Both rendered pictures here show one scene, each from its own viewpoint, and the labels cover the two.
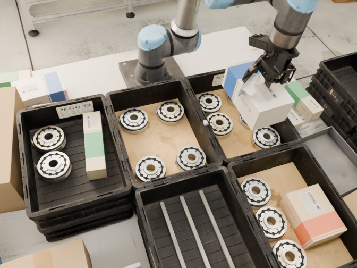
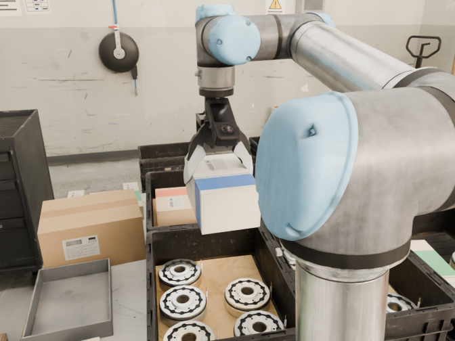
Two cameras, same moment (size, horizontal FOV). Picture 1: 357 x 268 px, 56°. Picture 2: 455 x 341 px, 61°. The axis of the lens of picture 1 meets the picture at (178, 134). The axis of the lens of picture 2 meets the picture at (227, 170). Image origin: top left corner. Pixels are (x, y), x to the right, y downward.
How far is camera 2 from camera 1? 1.51 m
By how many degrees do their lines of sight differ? 102
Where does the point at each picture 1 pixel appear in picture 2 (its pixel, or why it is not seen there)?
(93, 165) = (419, 243)
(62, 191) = (443, 252)
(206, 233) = not seen: hidden behind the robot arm
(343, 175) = (68, 292)
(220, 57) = not seen: outside the picture
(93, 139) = (439, 268)
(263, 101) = (225, 158)
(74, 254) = not seen: hidden behind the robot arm
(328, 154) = (62, 318)
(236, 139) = (221, 287)
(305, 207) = (183, 200)
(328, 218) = (166, 194)
